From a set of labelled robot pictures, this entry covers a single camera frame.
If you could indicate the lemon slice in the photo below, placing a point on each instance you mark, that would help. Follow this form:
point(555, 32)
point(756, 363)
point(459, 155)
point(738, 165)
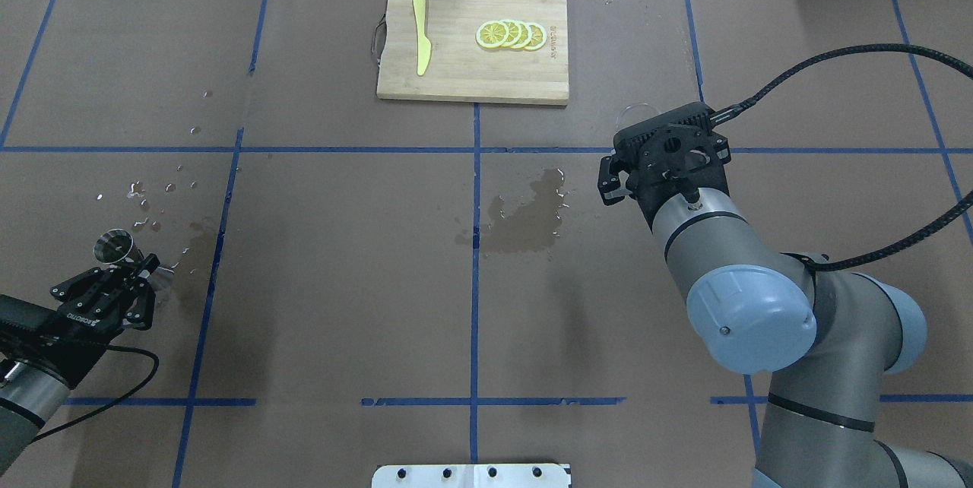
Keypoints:
point(538, 35)
point(526, 35)
point(492, 34)
point(512, 32)

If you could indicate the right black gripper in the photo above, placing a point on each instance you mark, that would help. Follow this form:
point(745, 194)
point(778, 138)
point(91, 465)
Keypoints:
point(610, 182)

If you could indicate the yellow plastic knife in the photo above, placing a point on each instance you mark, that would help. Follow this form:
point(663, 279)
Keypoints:
point(424, 44)

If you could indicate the brown paper table cover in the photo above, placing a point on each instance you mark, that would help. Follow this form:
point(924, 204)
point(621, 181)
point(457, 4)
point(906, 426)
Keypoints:
point(362, 282)

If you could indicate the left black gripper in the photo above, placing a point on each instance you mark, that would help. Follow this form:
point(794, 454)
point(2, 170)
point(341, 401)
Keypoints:
point(67, 329)

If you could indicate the steel measuring jigger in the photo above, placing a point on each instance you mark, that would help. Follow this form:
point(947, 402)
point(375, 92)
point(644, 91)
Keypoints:
point(117, 248)

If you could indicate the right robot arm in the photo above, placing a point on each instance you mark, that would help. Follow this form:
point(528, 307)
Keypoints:
point(826, 334)

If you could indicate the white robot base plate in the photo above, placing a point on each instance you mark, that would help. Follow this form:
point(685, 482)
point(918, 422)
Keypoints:
point(473, 475)

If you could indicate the clear glass beaker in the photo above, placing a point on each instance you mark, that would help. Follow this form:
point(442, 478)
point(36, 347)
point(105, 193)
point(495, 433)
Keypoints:
point(634, 114)

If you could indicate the wooden cutting board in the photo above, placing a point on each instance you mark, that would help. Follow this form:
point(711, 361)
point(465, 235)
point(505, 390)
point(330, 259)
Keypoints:
point(462, 71)

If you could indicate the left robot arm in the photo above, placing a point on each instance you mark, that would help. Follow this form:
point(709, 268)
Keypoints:
point(30, 397)

